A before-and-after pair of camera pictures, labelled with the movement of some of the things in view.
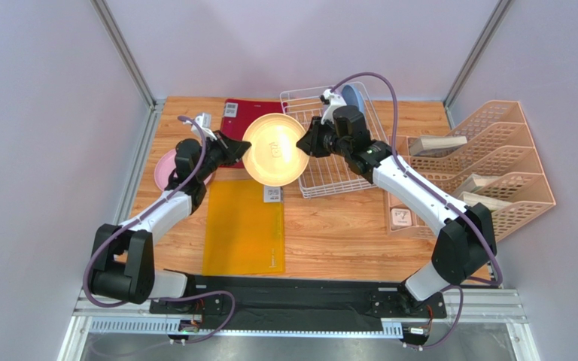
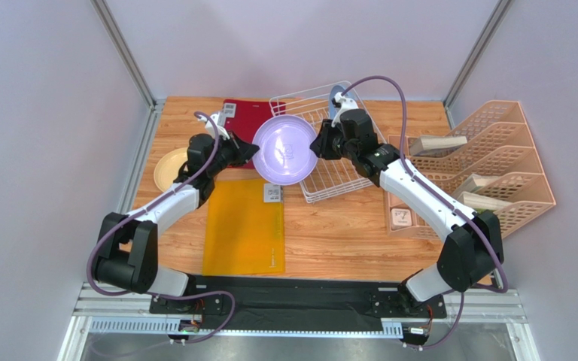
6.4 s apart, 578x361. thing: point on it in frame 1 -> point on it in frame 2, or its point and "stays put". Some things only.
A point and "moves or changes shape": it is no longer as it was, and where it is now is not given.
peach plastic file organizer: x=492 y=159 stays put
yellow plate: x=274 y=158 -> x=168 y=168
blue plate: x=353 y=97 moves or changes shape
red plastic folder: x=238 y=115 stays put
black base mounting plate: x=259 y=297 stays put
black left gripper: x=235 y=148 stays put
